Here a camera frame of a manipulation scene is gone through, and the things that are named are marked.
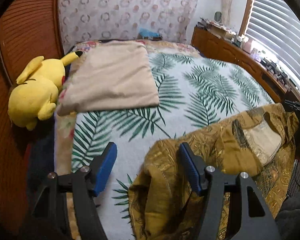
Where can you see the window blinds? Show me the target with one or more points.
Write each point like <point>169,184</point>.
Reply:
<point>275,26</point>

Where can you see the blue item at headboard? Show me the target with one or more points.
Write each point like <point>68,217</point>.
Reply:
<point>146,34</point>

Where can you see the clutter on cabinet top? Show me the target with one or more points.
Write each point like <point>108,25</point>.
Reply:
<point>245,45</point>

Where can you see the floral bed quilt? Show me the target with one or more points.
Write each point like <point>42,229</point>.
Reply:
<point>132,93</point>

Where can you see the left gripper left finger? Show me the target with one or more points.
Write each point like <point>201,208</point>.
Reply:
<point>101,168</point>

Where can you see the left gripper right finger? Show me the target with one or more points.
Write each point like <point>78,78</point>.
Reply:
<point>194,167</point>

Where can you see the gold patterned batik cloth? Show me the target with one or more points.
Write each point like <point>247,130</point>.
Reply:
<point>249,160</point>

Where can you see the yellow Pikachu plush toy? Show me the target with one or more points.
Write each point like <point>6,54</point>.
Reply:
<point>37,88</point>

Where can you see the palm leaf print blanket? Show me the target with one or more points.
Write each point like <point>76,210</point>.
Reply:
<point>194,92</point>

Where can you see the patterned wall fabric panel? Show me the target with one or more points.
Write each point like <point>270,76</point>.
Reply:
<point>83,20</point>

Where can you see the wooden side cabinet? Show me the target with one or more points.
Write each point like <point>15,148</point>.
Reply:
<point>235,57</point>

